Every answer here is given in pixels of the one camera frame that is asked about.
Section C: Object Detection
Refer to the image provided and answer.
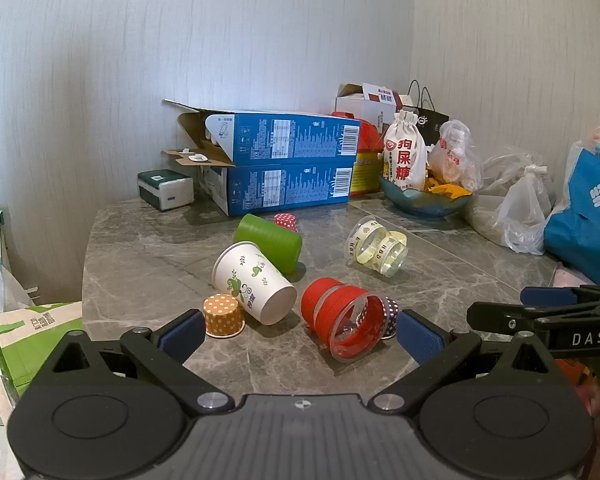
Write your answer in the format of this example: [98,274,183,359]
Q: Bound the white drawstring pouch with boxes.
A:
[382,108,429,192]

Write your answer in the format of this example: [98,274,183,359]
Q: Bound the purple dotted cupcake cup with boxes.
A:
[380,296,402,340]

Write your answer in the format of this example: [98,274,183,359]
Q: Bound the green plastic cup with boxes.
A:
[233,213,304,275]

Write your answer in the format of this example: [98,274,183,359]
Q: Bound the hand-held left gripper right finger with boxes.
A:
[369,309,565,415]

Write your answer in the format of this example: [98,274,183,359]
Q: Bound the upper blue cardboard box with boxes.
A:
[161,98,362,167]

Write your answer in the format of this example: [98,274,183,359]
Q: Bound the clear plastic bag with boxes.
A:
[462,145,556,256]

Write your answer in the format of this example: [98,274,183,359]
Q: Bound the blue glass bowl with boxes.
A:
[378,174,475,219]

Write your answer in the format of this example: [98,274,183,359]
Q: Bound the blue cardboard box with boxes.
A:
[161,147,356,217]
[161,98,362,167]

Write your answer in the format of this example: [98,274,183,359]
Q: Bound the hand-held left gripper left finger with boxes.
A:
[44,308,233,417]

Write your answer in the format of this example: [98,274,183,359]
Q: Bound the red yellow box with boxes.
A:
[332,111,386,196]

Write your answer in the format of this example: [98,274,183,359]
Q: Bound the blue shopping bag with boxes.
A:
[543,121,600,287]

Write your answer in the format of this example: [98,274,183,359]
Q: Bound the white plastic bag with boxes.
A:
[0,259,37,378]

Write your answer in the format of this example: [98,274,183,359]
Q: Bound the pink cloth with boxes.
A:
[551,261,599,289]

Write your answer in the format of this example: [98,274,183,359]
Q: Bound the black paper bag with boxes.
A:
[406,79,451,149]

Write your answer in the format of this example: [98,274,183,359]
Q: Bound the orange dotted cupcake cup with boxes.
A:
[202,293,245,338]

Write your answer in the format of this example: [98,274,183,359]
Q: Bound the red dotted cupcake cup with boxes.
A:
[272,213,300,234]

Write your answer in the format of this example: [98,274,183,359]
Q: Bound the green white tissue box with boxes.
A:
[137,168,195,212]

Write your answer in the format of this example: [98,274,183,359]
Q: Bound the clear snack bag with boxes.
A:
[426,119,483,194]

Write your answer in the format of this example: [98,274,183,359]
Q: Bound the white carton red label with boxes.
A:
[335,81,414,126]

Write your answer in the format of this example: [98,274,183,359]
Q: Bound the red ribbed clear cup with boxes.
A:
[300,277,385,363]

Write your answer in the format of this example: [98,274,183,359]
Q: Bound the white paper cup green print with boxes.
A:
[212,241,298,325]

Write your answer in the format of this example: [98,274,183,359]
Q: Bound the orange snack packets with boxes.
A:
[424,174,474,199]

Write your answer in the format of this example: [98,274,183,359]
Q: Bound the clear yellow-banded plastic cup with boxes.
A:
[345,214,410,279]

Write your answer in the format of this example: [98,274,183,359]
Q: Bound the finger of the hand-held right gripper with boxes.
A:
[466,301,600,342]
[520,283,600,307]

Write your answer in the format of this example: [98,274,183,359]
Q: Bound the green white paper bag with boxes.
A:
[0,301,85,397]

